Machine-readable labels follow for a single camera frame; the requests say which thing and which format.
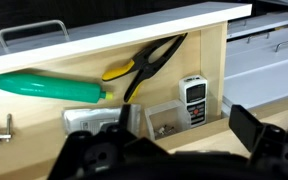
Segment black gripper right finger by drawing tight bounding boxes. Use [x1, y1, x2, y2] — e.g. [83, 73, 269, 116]
[228, 104, 288, 155]

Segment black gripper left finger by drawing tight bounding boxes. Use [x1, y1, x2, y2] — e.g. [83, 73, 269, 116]
[98, 103, 144, 148]

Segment silver plastic packet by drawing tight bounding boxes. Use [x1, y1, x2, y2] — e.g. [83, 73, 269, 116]
[62, 103, 142, 136]

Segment clear plastic parts box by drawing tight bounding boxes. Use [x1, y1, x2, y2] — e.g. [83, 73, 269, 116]
[143, 99, 192, 142]

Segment small metal screws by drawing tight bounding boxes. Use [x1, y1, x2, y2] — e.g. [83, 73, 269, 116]
[154, 124, 178, 138]

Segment black yellow spring clamp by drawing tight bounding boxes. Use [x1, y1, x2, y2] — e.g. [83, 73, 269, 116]
[101, 32, 189, 104]

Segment white digital gauge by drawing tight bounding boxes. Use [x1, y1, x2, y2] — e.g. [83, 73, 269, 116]
[178, 74, 209, 129]

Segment green plastic bottle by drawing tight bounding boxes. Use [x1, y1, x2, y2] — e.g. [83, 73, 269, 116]
[0, 72, 114, 104]

